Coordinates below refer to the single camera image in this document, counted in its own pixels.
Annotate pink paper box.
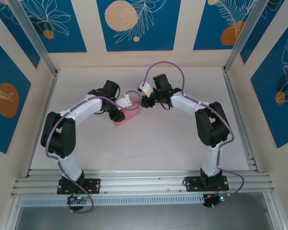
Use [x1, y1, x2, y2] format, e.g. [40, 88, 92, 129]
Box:
[112, 100, 142, 128]

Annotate blue illustrated poster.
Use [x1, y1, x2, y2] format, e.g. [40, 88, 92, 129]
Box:
[96, 0, 182, 52]

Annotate blue poster lily flower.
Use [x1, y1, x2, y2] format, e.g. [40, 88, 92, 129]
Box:
[16, 0, 87, 54]

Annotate blue poster fern orange circle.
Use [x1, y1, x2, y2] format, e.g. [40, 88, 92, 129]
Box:
[192, 0, 261, 51]

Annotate blue poster orange circle flower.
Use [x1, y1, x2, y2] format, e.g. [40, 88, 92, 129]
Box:
[0, 33, 32, 154]

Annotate blue poster dark circle flower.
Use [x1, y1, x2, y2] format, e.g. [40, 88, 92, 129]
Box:
[250, 23, 288, 150]

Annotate grey metal sheet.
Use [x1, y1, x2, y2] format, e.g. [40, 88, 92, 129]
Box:
[14, 206, 279, 230]

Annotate blue poster white leaves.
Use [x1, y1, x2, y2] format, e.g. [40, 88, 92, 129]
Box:
[240, 0, 287, 65]
[0, 0, 41, 69]

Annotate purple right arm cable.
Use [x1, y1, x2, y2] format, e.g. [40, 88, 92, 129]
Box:
[143, 61, 245, 209]

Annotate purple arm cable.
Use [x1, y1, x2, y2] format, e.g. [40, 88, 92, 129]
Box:
[143, 61, 245, 209]
[45, 90, 142, 214]

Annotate aluminium side rail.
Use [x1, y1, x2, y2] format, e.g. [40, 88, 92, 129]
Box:
[25, 70, 60, 178]
[222, 67, 260, 173]

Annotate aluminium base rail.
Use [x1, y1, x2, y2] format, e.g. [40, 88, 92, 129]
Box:
[11, 169, 278, 198]

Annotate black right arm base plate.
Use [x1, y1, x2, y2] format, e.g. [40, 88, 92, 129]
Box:
[183, 175, 229, 193]

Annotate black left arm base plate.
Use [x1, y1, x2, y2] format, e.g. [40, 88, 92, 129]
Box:
[57, 177, 102, 195]

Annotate grey slotted cable duct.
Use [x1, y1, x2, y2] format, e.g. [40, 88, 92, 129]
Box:
[21, 194, 204, 207]

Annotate aluminium corner post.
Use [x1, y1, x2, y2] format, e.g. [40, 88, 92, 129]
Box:
[222, 0, 271, 72]
[7, 0, 59, 78]

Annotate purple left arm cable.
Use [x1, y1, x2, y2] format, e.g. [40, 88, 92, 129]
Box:
[45, 90, 142, 214]

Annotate aluminium frame upright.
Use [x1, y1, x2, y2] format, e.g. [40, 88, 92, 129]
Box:
[263, 191, 288, 230]
[3, 197, 24, 230]

